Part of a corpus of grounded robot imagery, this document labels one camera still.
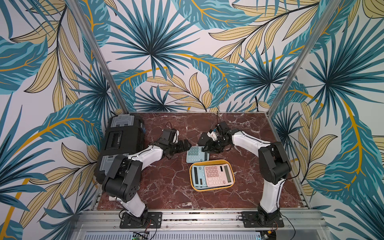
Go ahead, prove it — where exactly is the yellow plastic tray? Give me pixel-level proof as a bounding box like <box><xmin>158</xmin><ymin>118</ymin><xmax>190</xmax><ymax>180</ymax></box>
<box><xmin>190</xmin><ymin>160</ymin><xmax>235</xmax><ymax>192</ymax></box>

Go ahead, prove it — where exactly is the small teal calculator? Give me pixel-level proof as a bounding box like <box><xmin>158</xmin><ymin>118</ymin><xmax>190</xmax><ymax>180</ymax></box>
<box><xmin>192</xmin><ymin>166</ymin><xmax>208</xmax><ymax>190</ymax></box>

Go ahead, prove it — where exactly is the pink calculator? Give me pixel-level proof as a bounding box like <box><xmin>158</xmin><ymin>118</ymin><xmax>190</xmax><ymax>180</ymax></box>
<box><xmin>204</xmin><ymin>164</ymin><xmax>235</xmax><ymax>188</ymax></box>

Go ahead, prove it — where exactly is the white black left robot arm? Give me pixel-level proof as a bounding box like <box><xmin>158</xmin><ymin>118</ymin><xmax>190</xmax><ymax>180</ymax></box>
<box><xmin>102</xmin><ymin>129</ymin><xmax>192</xmax><ymax>218</ymax></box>

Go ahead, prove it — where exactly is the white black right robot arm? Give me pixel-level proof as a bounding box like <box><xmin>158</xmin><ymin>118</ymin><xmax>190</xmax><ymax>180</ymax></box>
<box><xmin>198</xmin><ymin>122</ymin><xmax>292</xmax><ymax>215</ymax></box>

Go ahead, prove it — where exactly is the black upside-down calculator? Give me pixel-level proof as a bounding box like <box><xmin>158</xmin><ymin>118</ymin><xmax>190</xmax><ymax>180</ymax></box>
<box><xmin>198</xmin><ymin>132</ymin><xmax>212</xmax><ymax>147</ymax></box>

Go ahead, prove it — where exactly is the black plastic toolbox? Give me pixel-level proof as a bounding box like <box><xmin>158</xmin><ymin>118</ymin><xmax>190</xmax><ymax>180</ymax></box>
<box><xmin>94</xmin><ymin>114</ymin><xmax>145</xmax><ymax>184</ymax></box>

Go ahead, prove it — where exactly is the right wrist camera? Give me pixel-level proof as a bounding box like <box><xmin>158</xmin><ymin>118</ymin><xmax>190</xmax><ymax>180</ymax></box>
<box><xmin>207</xmin><ymin>130</ymin><xmax>219</xmax><ymax>141</ymax></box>

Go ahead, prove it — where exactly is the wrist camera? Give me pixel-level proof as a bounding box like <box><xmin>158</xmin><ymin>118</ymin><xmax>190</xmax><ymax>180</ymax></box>
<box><xmin>172</xmin><ymin>129</ymin><xmax>180</xmax><ymax>143</ymax></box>
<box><xmin>207</xmin><ymin>130</ymin><xmax>219</xmax><ymax>141</ymax></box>

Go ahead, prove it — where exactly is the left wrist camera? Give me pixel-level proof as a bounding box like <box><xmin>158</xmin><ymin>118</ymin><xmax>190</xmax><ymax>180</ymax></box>
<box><xmin>172</xmin><ymin>129</ymin><xmax>180</xmax><ymax>143</ymax></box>

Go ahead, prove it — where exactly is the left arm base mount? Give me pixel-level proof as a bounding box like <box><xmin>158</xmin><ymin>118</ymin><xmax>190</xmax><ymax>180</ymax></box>
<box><xmin>120</xmin><ymin>212</ymin><xmax>163</xmax><ymax>229</ymax></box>

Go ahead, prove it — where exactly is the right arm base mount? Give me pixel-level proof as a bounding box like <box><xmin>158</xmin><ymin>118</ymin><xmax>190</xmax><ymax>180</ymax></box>
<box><xmin>238</xmin><ymin>211</ymin><xmax>285</xmax><ymax>229</ymax></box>

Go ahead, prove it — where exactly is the aluminium front rail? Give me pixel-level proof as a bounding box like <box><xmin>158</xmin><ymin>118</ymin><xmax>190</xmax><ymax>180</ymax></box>
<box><xmin>70</xmin><ymin>208</ymin><xmax>333</xmax><ymax>240</ymax></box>

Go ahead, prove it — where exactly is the left aluminium corner post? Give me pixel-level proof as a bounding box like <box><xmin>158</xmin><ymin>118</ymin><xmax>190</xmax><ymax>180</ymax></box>
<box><xmin>67</xmin><ymin>0</ymin><xmax>129</xmax><ymax>114</ymax></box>

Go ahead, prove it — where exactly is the aluminium corner post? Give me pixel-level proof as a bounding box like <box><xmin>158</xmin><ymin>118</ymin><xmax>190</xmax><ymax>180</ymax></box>
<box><xmin>266</xmin><ymin>0</ymin><xmax>342</xmax><ymax>118</ymax></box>
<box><xmin>67</xmin><ymin>0</ymin><xmax>129</xmax><ymax>114</ymax></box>

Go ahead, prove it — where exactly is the right aluminium corner post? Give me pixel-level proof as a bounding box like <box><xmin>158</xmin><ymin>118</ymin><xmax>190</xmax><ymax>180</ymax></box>
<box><xmin>266</xmin><ymin>0</ymin><xmax>342</xmax><ymax>118</ymax></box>

